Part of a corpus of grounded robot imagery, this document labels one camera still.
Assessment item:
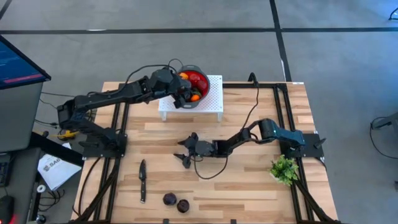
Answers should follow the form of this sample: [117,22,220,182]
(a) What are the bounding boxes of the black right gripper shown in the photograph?
[173,133,215,169]

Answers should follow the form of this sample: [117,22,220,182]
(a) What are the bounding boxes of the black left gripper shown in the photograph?
[169,70,191,109]

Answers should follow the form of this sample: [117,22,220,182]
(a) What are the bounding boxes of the red grey collapsible colander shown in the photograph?
[176,64,211,110]

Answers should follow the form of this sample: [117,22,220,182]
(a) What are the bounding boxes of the dark purple round fruit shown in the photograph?
[163,192,177,206]
[176,199,190,213]

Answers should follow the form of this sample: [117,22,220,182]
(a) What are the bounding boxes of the white perforated metal shelf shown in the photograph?
[158,74,224,122]

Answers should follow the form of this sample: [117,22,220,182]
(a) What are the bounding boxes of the black kitchen knife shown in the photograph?
[138,159,147,204]

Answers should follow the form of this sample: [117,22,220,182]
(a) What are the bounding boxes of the green artificial plant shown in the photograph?
[269,154,300,187]

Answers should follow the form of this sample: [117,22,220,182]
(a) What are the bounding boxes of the dark desk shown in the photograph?
[0,147,41,224]

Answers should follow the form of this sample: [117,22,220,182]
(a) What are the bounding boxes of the monitor with blue screen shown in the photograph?
[0,34,52,91]

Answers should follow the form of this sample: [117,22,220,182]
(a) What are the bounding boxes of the black keyboard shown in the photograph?
[0,154,12,187]

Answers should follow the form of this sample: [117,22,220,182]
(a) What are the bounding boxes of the black computer mouse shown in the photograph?
[0,195,16,224]

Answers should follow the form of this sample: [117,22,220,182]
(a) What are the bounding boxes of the grey floor stand leg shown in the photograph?
[371,112,398,130]

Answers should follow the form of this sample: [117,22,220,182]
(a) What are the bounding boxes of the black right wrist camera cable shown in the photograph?
[193,154,229,180]

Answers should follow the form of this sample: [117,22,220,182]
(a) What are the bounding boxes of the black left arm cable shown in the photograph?
[124,58,185,91]

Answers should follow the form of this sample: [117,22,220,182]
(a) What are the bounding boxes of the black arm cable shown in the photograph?
[124,58,185,91]
[241,73,261,131]

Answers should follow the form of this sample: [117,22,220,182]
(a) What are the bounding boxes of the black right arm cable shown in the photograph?
[241,73,261,131]

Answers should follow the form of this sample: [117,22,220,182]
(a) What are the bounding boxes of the black cable bundle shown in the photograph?
[292,179,338,224]
[74,157,122,223]

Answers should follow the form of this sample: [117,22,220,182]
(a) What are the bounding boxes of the black aluminium table frame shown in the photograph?
[71,73,340,224]

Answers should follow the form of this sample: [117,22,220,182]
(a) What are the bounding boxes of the yellow cable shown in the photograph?
[57,129,78,141]

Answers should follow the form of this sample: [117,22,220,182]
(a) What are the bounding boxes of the thin black cable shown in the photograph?
[40,91,73,98]

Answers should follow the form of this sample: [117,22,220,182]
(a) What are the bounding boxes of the black floor cable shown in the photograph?
[369,116,398,160]

